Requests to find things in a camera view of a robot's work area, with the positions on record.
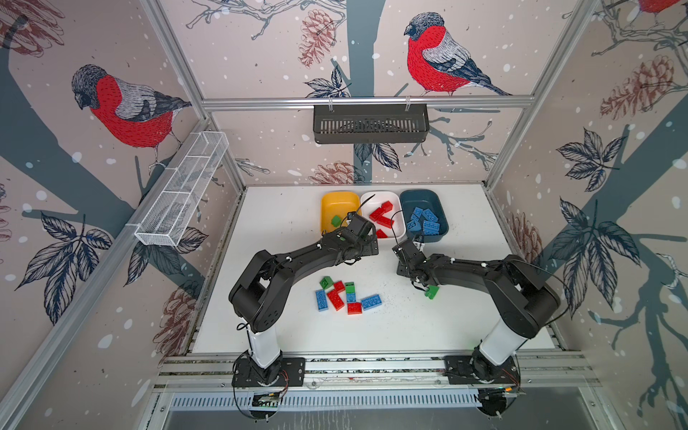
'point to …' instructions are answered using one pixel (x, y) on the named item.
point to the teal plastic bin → (425, 199)
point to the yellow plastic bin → (335, 208)
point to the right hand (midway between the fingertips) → (404, 268)
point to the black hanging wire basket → (371, 123)
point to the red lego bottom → (355, 308)
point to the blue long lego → (417, 211)
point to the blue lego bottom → (371, 301)
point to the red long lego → (377, 215)
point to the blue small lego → (350, 297)
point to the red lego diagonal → (336, 299)
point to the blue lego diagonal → (428, 222)
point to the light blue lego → (414, 225)
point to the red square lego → (387, 206)
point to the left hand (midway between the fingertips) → (366, 245)
